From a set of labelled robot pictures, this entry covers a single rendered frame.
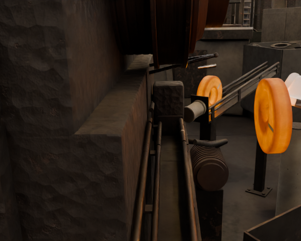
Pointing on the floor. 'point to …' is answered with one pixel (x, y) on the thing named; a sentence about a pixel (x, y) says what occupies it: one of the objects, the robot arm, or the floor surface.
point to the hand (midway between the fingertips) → (273, 95)
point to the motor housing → (209, 189)
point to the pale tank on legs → (250, 14)
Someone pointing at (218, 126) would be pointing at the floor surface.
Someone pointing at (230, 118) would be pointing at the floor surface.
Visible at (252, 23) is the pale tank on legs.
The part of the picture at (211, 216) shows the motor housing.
